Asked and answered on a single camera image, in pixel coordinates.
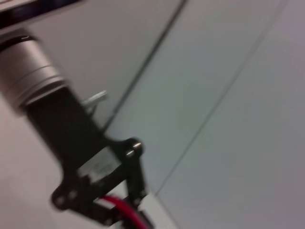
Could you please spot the clear document bag red zip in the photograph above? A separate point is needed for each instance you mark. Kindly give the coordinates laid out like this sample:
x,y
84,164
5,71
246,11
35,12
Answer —
x,y
124,207

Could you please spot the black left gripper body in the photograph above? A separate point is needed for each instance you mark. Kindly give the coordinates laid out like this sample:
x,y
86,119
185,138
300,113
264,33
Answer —
x,y
69,133

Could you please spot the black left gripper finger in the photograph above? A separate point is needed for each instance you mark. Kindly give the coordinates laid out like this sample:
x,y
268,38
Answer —
x,y
137,183
95,210

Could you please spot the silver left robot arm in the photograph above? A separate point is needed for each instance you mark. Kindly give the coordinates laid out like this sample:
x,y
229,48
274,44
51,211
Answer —
x,y
28,71

